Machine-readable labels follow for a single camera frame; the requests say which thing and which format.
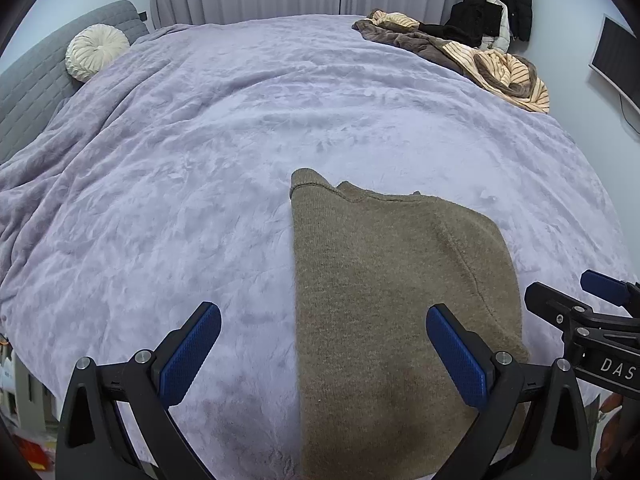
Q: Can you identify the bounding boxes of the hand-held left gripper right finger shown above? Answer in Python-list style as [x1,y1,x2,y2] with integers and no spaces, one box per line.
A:
[426,302,593,480]

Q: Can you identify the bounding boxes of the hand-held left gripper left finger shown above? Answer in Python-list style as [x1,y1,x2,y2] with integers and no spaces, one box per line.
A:
[55,301,222,480]

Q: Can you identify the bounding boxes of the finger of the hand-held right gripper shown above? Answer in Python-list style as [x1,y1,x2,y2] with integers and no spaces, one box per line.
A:
[581,269,640,308]
[524,281,603,331]

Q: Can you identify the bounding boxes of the brown knit sweater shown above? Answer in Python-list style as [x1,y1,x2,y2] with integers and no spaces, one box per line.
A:
[289,167,531,480]

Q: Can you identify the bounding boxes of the person's right hand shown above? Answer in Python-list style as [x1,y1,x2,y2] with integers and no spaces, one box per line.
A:
[598,394,632,480]

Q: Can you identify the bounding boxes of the grey bedside cabinet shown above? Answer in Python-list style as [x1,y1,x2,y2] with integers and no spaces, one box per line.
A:
[15,360,56,431]

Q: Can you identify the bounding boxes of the red box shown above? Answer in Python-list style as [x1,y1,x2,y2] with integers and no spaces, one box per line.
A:
[15,437,56,471]

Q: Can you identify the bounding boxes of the purple fleece blanket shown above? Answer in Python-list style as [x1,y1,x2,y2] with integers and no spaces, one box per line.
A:
[0,12,638,480]

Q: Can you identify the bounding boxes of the brown cream striped blanket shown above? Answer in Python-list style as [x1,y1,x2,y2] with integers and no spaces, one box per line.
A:
[352,9,551,114]

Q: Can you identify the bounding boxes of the white garment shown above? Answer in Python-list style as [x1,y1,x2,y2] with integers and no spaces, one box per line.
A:
[482,0,511,53]

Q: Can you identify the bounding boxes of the black garment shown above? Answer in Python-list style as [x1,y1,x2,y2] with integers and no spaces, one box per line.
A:
[420,20,481,47]

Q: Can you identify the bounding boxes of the black puffer jacket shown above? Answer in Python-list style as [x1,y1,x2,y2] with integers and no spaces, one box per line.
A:
[445,0,532,46]

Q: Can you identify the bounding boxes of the grey quilted headboard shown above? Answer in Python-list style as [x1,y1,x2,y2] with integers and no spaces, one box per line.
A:
[0,0,150,163]

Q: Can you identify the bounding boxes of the round white pleated pillow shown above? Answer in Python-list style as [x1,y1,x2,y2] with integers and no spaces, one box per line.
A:
[66,25,131,83]

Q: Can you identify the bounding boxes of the wall monitor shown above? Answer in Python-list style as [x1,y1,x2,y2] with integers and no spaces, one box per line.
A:
[589,14,640,136]

